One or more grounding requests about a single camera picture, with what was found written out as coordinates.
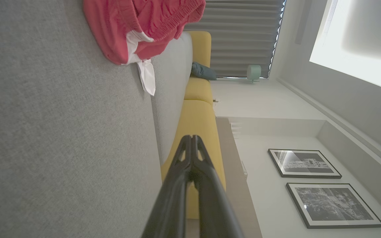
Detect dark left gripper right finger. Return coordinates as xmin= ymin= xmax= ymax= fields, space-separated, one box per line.
xmin=190 ymin=135 xmax=244 ymax=238

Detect mint shade floor lamp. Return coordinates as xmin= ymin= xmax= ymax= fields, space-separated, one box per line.
xmin=215 ymin=64 xmax=262 ymax=83

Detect red Bulls jersey white sleeves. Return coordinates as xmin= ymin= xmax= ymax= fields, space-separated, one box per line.
xmin=83 ymin=0 xmax=156 ymax=97

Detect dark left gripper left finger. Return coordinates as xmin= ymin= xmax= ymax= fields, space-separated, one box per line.
xmin=141 ymin=135 xmax=192 ymax=238

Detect large yellow sofa backrest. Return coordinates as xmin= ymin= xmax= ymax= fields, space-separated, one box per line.
xmin=160 ymin=99 xmax=226 ymax=219

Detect grey sofa seat cushion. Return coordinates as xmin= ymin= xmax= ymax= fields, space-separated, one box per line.
xmin=151 ymin=31 xmax=193 ymax=166

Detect grey pleated curtain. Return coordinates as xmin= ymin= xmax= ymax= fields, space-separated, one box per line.
xmin=184 ymin=0 xmax=286 ymax=79

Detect teal throw cushion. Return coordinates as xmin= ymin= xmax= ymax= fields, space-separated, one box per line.
xmin=190 ymin=62 xmax=217 ymax=81

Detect bright ceiling light panel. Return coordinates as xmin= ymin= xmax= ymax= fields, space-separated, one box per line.
xmin=309 ymin=0 xmax=381 ymax=95

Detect black framed monochrome picture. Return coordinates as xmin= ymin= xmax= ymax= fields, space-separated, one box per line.
xmin=268 ymin=148 xmax=342 ymax=179
xmin=286 ymin=182 xmax=381 ymax=229

